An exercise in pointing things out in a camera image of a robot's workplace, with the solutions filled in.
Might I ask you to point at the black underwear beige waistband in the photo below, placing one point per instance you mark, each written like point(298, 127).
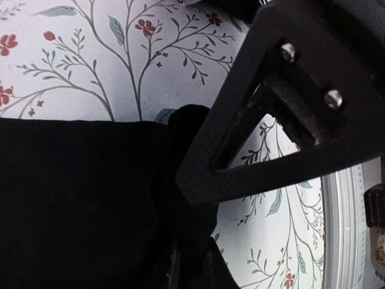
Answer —
point(95, 205)

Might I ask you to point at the floral patterned table mat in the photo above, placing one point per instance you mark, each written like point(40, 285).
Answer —
point(134, 60)

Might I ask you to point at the aluminium front rail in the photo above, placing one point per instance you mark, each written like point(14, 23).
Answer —
point(345, 229)

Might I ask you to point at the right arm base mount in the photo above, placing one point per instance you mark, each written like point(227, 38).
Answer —
point(374, 213)

